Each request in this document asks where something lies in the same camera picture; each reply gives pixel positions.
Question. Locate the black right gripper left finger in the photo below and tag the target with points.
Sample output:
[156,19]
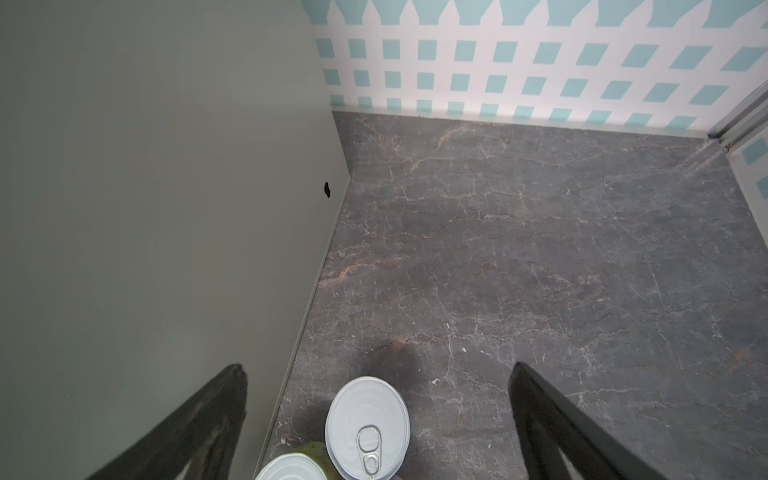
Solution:
[196,441]

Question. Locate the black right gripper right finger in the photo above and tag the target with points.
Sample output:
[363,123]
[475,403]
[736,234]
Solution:
[553,430]

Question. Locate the white lid can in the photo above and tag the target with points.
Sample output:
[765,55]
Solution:
[367,430]

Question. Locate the grey metal counter cabinet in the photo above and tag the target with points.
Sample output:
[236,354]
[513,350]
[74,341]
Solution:
[171,176]

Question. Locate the green label food can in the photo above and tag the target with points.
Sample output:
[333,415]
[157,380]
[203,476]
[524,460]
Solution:
[307,462]

